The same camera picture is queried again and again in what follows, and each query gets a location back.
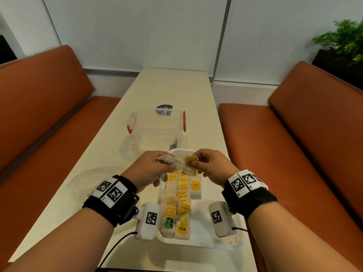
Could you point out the person's right hand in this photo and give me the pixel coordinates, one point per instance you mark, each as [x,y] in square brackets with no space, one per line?
[217,167]

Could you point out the person's left hand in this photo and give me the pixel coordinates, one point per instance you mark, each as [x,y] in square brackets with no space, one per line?
[141,169]

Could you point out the person's left thumb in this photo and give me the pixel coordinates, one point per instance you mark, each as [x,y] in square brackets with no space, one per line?
[167,167]

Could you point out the person's right thumb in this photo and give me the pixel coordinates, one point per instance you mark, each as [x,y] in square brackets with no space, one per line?
[198,164]

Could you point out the white tea sachet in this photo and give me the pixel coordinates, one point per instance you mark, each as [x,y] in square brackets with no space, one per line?
[171,160]

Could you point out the yellow tagged tea sachet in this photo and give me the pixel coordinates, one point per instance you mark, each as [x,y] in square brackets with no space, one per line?
[189,164]

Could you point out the person's right forearm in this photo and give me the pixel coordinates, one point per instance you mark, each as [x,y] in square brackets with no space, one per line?
[292,240]

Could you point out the person's left forearm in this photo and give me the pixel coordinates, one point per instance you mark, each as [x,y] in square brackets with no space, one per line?
[71,243]

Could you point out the rows of tea bags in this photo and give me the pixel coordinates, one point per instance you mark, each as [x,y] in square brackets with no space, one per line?
[181,201]

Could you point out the clear container with red latches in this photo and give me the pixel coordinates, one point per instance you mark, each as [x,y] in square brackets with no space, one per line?
[158,130]

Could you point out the round purple sticker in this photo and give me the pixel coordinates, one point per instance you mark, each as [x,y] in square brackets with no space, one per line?
[164,109]

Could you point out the black left wristband with markers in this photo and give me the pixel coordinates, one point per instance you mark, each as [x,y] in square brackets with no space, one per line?
[122,205]

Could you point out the black wristband with markers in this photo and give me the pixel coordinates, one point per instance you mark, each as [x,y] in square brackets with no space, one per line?
[122,205]
[252,199]

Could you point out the white plastic tray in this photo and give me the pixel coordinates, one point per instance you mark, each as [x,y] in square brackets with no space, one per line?
[204,223]

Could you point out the black right wristband with markers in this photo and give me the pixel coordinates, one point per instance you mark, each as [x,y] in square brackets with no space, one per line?
[252,199]

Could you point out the orange upholstered bench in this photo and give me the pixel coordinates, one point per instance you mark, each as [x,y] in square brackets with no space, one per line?
[297,144]
[42,124]

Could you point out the black planter box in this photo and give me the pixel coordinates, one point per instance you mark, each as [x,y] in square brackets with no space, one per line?
[337,67]

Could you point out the green leafy plant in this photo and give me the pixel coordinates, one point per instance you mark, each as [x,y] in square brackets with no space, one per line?
[344,39]

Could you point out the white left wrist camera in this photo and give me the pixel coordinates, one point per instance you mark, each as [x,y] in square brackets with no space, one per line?
[149,220]

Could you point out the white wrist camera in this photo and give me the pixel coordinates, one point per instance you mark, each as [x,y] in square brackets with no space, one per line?
[149,220]
[220,219]

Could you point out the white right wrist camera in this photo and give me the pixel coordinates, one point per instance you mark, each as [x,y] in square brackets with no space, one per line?
[220,219]

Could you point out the grey metal wall strip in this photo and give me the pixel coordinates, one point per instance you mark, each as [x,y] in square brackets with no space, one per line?
[222,33]

